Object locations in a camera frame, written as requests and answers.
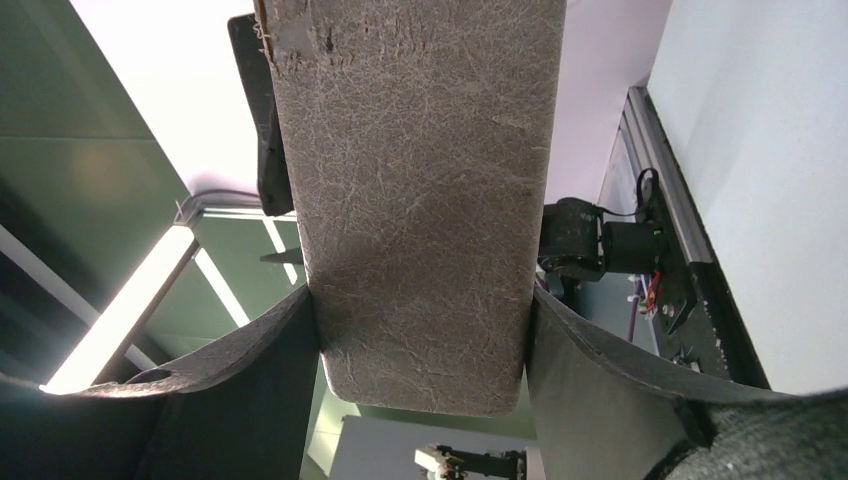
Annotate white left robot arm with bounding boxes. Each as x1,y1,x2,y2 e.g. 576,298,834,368
537,197,670,282

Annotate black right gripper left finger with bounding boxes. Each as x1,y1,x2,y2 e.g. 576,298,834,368
1,287,319,479

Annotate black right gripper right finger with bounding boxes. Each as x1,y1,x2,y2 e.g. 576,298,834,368
525,286,848,480

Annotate right aluminium frame post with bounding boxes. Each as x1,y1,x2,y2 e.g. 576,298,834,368
620,87,716,263

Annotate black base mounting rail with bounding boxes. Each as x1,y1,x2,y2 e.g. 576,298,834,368
637,168,771,390

